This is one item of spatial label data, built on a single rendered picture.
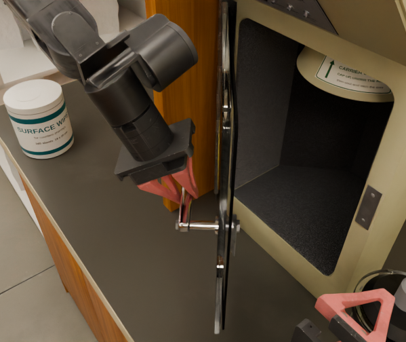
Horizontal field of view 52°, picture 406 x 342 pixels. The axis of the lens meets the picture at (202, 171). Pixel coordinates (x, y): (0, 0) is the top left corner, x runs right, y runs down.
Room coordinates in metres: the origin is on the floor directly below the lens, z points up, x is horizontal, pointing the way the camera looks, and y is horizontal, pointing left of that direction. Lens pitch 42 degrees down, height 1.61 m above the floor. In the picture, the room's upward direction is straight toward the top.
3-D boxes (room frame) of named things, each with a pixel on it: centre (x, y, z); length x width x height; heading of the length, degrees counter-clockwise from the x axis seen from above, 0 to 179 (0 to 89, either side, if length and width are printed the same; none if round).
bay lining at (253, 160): (0.57, -0.23, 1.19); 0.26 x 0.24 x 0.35; 37
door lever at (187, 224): (0.38, 0.01, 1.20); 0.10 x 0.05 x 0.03; 178
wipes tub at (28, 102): (0.84, 0.39, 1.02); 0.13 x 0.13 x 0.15
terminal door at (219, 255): (0.45, -0.03, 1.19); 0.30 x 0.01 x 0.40; 178
